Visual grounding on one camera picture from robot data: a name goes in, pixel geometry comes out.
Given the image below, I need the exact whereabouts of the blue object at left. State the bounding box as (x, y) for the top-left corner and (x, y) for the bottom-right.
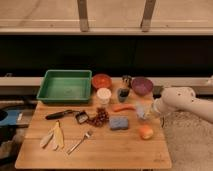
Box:
(0, 110), (21, 126)

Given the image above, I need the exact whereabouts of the small dark spice jar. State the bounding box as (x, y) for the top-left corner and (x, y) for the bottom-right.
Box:
(122, 75), (132, 88)

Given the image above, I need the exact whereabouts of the blue sponge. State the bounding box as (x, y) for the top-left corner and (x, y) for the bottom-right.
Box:
(109, 117), (129, 130)

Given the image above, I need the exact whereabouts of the banana peel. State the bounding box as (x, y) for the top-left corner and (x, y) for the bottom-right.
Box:
(39, 121), (64, 151)

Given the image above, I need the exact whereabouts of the dark blue-grey mug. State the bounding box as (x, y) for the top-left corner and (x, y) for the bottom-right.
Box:
(118, 88), (130, 102)

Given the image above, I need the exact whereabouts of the orange carrot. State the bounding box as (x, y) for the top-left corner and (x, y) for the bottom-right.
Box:
(112, 104), (135, 112)

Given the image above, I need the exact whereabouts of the purple bowl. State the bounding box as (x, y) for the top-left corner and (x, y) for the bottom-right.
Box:
(131, 77), (153, 96)

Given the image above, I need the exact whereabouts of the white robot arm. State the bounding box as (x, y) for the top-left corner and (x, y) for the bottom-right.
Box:
(149, 87), (213, 124)

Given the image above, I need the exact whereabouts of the red bowl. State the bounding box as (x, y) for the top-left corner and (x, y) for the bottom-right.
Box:
(92, 74), (112, 89)

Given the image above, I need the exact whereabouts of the silver fork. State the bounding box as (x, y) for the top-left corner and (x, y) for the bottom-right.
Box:
(66, 130), (93, 155)

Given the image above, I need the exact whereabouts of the bunch of red grapes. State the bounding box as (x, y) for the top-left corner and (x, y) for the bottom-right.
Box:
(87, 107), (109, 127)

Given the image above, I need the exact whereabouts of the green plastic tray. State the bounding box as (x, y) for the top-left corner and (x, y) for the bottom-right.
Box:
(37, 70), (92, 103)

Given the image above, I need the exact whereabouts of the red-yellow apple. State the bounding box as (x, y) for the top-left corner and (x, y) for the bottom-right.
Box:
(139, 125), (154, 140)

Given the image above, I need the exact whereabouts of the white paper cup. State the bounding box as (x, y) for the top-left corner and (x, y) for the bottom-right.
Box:
(97, 88), (112, 105)

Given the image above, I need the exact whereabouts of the light blue towel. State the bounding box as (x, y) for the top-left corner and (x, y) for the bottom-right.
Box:
(135, 103), (149, 120)

